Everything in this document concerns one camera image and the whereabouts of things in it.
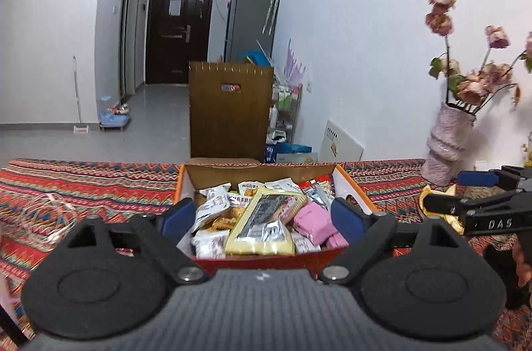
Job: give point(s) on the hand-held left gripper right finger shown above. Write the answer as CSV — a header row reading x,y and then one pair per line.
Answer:
x,y
349,220

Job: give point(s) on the pile of snack packets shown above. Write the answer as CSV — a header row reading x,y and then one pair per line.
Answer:
x,y
212,243

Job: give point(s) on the black cloth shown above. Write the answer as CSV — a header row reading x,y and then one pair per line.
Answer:
x,y
498,272

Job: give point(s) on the purple lavender bunch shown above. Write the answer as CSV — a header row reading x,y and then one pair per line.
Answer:
x,y
293,64

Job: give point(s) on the dried pink rose bunch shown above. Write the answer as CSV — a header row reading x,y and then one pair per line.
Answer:
x,y
474,85

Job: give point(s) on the blue plastic bag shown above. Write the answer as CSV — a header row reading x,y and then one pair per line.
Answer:
x,y
291,151

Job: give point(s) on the white board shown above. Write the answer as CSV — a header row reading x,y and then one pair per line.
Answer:
x,y
341,143

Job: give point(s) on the pink snack packet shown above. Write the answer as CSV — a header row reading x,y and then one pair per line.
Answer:
x,y
314,220

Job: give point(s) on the yellow-edged snack packet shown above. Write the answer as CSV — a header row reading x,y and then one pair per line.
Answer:
x,y
253,226

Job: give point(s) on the clear plastic wrapper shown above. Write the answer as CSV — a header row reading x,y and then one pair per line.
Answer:
x,y
50,218

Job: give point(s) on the dark brown entrance door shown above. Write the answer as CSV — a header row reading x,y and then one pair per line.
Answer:
x,y
166,56

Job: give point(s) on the pink ribbed vase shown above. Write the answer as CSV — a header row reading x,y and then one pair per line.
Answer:
x,y
447,143

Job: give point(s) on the plate of fruit peels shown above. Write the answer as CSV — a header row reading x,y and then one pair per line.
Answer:
x,y
432,195

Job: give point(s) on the white hanging umbrella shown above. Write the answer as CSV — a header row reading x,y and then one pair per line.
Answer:
x,y
272,6

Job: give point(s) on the grey side door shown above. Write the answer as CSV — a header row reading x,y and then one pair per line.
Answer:
x,y
129,31

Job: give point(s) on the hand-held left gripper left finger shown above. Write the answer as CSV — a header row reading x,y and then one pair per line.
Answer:
x,y
178,220

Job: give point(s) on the white floor mop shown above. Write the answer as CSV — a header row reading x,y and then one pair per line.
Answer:
x,y
81,128

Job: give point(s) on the white paper on door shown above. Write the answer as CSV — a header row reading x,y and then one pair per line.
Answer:
x,y
175,7

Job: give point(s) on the red cardboard box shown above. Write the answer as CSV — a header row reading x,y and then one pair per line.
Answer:
x,y
228,118

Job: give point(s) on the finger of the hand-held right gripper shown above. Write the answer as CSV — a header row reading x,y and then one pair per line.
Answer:
x,y
444,203
478,178

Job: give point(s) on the person's right hand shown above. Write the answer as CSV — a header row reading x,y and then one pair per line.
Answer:
x,y
524,263

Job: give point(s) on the grey refrigerator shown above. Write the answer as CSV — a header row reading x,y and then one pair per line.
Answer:
x,y
245,27

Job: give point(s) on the blue pet feeder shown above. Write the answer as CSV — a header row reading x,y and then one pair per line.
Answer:
x,y
114,118

